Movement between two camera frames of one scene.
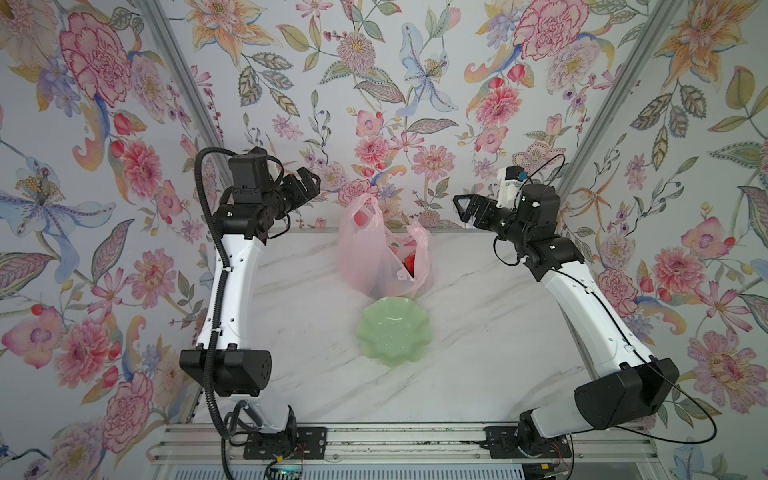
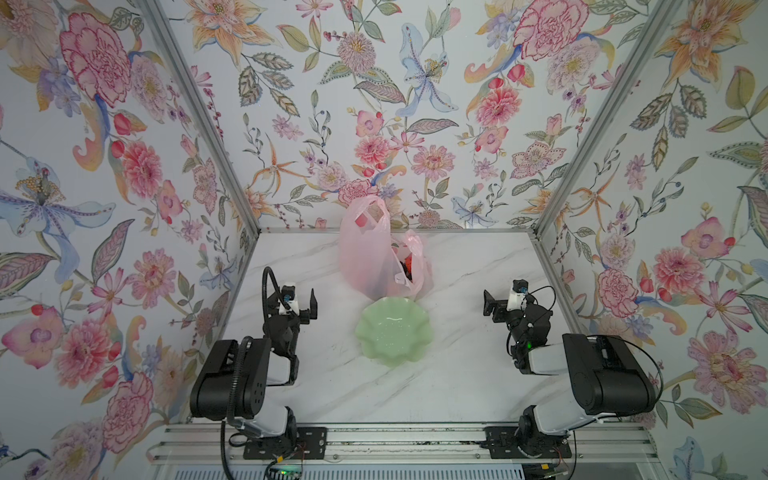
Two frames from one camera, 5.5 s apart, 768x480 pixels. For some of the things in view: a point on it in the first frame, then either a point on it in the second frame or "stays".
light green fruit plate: (394, 331) stays
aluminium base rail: (599, 442) stays
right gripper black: (488, 209) -> (492, 305)
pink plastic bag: (377, 262) stays
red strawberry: (409, 263) stays
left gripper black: (299, 195) -> (303, 318)
